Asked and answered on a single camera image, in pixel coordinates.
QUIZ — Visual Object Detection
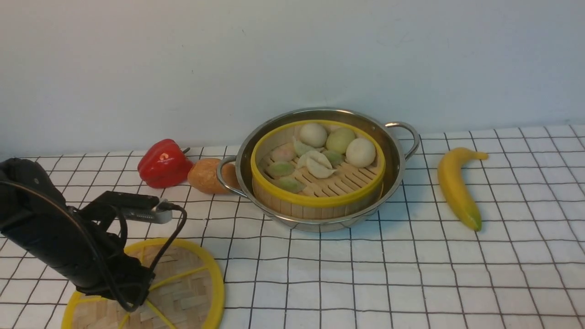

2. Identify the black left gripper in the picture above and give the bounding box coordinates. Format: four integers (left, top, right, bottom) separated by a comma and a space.
0, 158, 154, 307

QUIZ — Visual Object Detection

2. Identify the woven bamboo steamer lid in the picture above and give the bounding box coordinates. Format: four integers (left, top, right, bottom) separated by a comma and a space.
61, 238, 225, 329

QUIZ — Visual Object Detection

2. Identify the bamboo steamer basket yellow rim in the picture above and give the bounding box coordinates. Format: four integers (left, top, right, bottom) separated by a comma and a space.
250, 120, 386, 219

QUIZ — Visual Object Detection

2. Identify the red bell pepper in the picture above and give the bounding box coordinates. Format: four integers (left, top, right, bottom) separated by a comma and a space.
137, 139, 193, 189

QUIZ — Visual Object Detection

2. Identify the brown potato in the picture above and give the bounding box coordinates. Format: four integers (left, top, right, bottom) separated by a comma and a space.
187, 158, 240, 194

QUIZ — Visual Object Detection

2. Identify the green dumpling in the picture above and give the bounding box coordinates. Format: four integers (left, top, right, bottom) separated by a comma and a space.
265, 162, 295, 179

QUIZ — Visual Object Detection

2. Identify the pink dumpling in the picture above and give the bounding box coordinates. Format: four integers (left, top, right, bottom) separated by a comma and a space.
270, 143, 297, 162

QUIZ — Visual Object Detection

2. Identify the white dumpling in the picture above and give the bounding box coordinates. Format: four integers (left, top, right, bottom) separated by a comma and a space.
296, 150, 337, 179

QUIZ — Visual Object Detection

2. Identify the white steamed bun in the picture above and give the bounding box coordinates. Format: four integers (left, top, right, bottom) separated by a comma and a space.
346, 138, 376, 167
299, 122, 328, 148

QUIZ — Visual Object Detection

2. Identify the green steamed bun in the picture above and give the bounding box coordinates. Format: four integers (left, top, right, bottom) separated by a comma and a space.
325, 127, 356, 154

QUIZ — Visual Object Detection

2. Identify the white checkered tablecloth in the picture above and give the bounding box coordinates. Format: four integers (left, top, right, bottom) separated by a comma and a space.
0, 124, 585, 329

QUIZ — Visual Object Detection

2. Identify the yellow banana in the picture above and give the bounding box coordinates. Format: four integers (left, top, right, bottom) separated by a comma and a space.
437, 147, 489, 232

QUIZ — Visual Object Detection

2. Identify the black left camera cable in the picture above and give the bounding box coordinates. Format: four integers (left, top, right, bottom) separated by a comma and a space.
0, 180, 188, 313

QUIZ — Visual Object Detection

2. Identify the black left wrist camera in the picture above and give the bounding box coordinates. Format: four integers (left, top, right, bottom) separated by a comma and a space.
79, 191, 178, 228

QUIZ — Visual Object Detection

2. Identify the stainless steel two-handled pot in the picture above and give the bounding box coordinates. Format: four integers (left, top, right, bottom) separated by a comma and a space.
217, 107, 420, 233

